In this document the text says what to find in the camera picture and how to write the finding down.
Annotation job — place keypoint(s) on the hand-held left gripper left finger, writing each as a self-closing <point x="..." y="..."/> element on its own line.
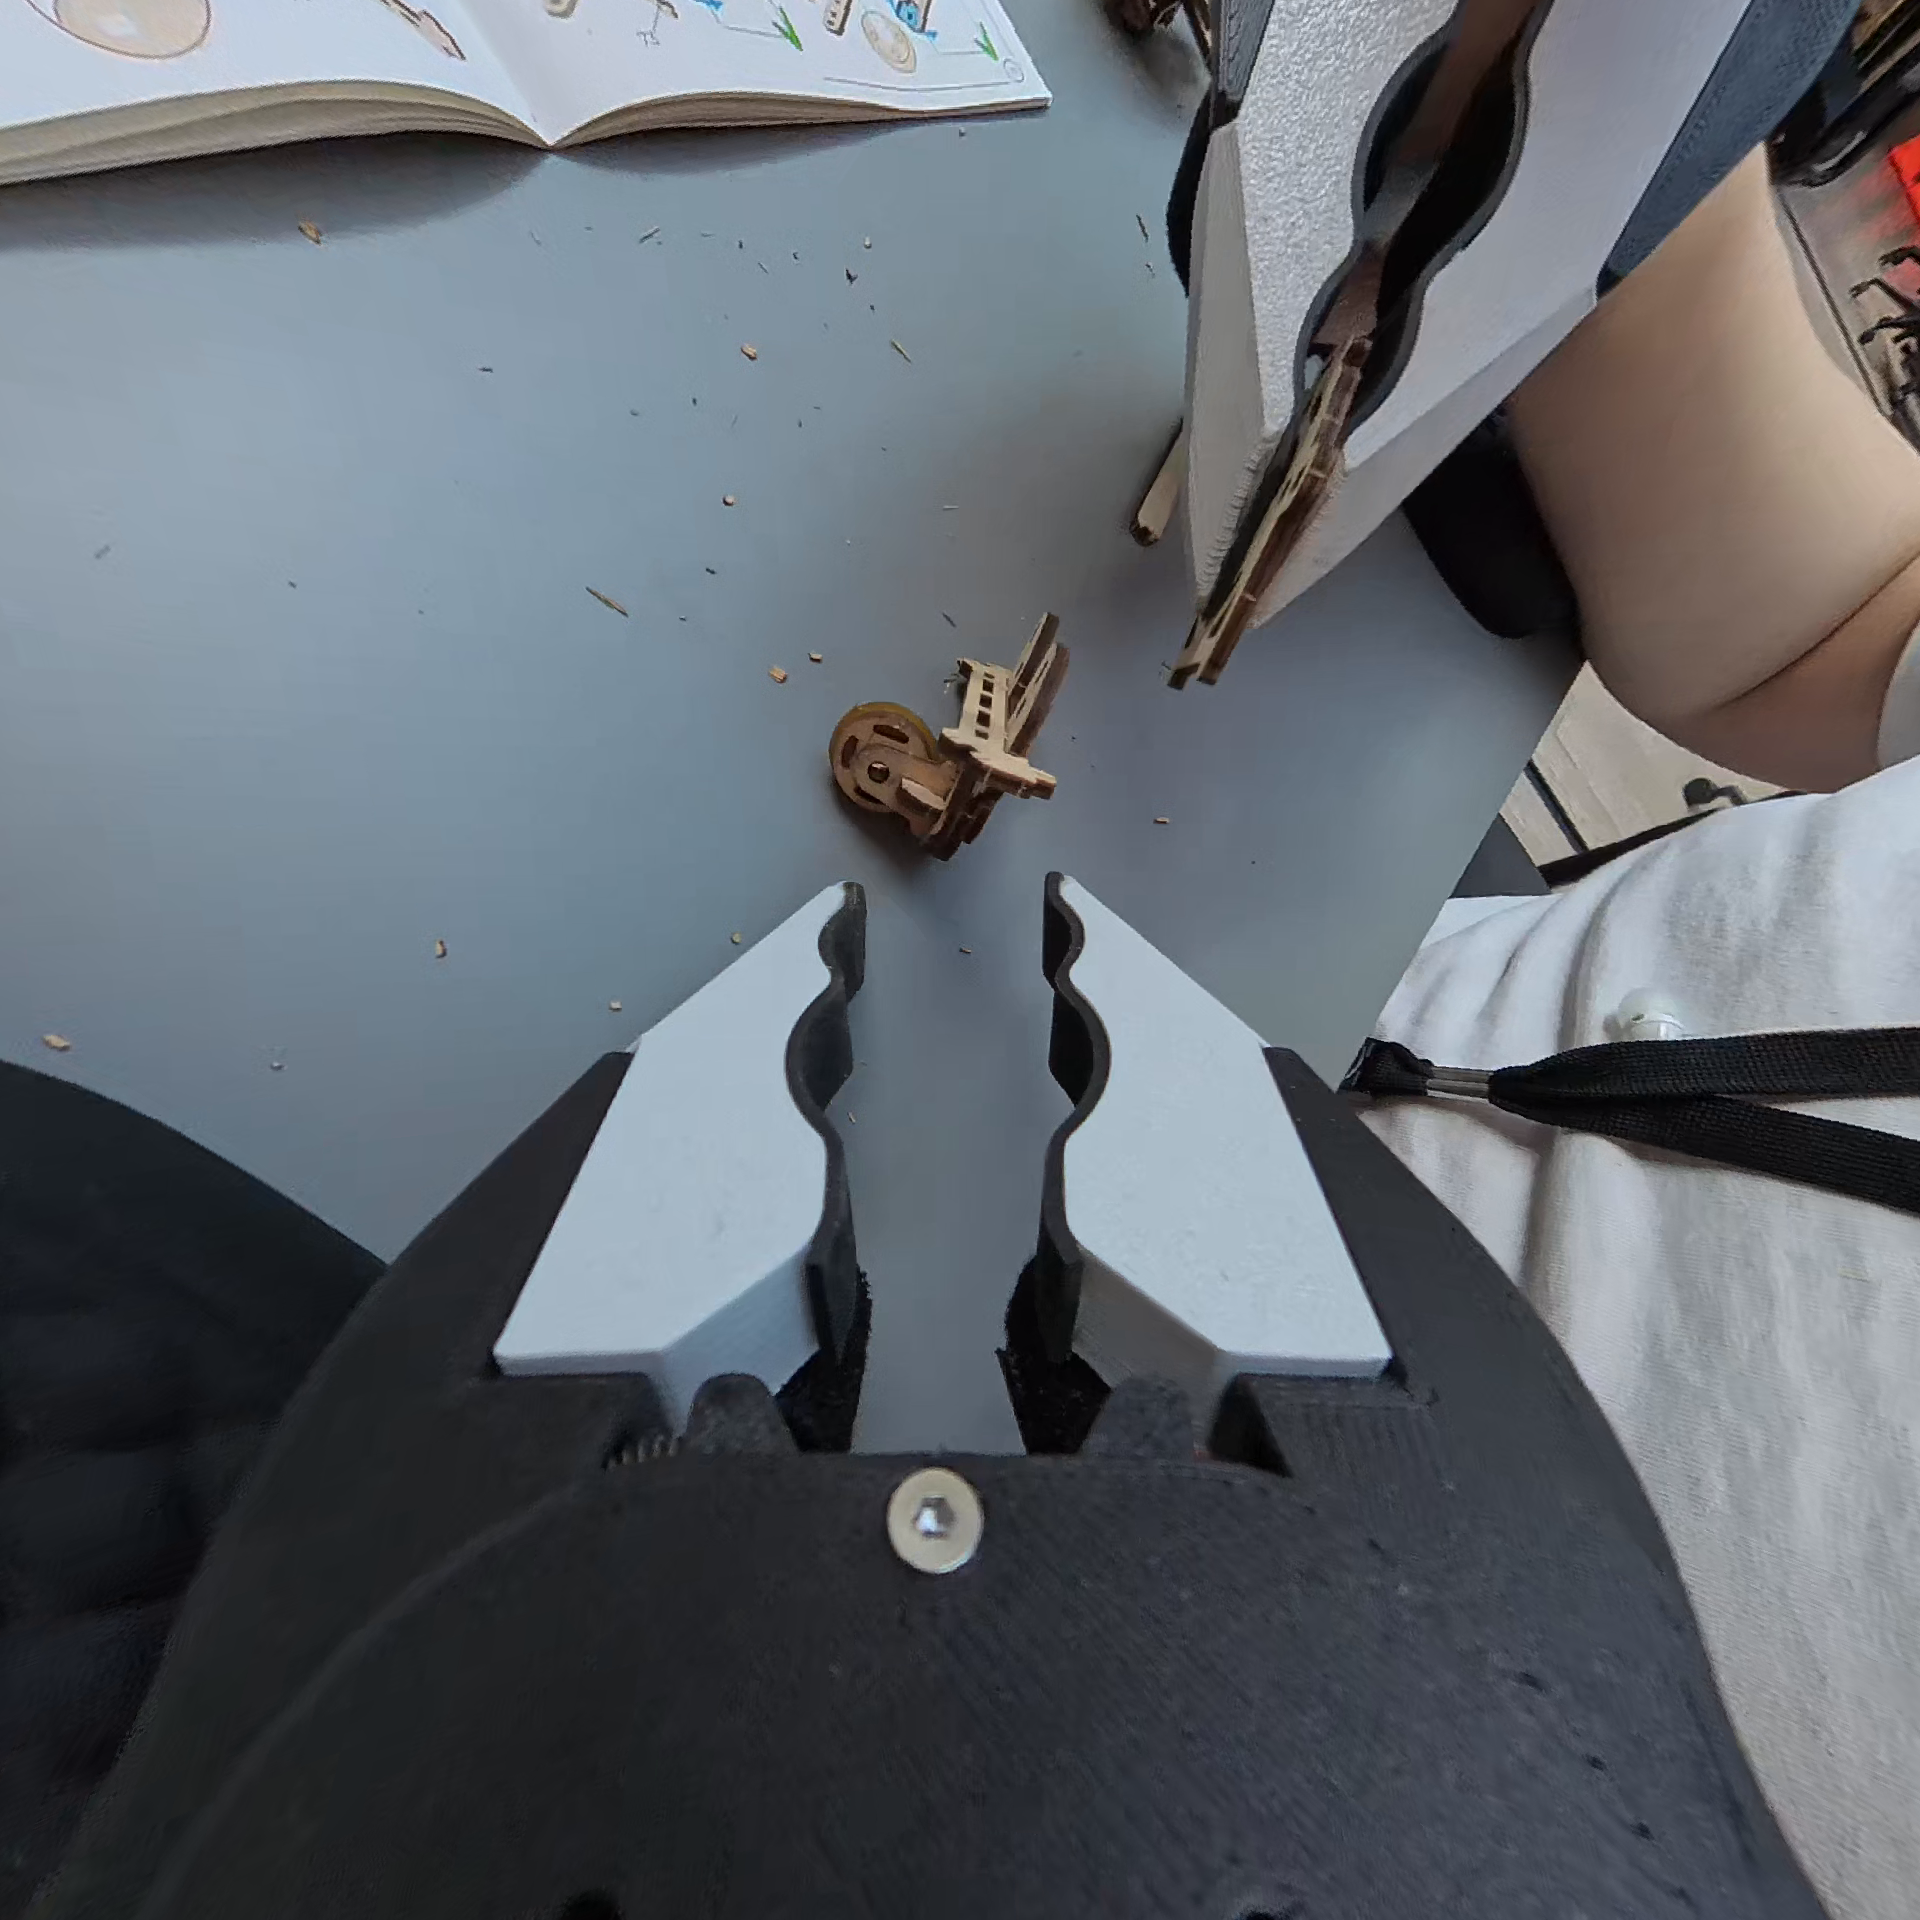
<point x="674" y="1200"/>

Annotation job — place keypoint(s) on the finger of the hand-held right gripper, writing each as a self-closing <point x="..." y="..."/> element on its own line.
<point x="1305" y="149"/>
<point x="1576" y="181"/>

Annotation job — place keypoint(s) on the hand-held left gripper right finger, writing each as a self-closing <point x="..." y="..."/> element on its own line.
<point x="1201" y="1200"/>

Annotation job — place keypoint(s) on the wooden puzzle strip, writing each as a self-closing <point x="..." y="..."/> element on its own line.
<point x="1277" y="510"/>

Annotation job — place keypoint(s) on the wooden wheel assembly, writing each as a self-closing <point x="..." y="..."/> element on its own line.
<point x="886" y="758"/>

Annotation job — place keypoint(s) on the person's right forearm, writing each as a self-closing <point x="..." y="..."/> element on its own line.
<point x="1695" y="525"/>

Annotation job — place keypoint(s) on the grey desk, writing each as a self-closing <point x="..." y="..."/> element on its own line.
<point x="451" y="600"/>

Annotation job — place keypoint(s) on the wooden gear model pile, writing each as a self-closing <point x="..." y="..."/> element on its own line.
<point x="1154" y="14"/>

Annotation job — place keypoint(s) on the row of black office chairs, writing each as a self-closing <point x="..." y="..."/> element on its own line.
<point x="1845" y="300"/>

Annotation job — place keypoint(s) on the pale wooden stick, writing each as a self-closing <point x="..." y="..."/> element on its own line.
<point x="1154" y="495"/>

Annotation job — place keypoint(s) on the small white plastic clip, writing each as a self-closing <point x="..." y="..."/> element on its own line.
<point x="1641" y="1016"/>

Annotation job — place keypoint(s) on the white shirt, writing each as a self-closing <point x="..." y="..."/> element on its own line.
<point x="1725" y="1426"/>

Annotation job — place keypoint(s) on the black chair base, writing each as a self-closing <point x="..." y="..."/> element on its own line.
<point x="1711" y="792"/>

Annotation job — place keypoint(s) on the instruction booklet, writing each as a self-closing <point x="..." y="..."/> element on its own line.
<point x="301" y="60"/>

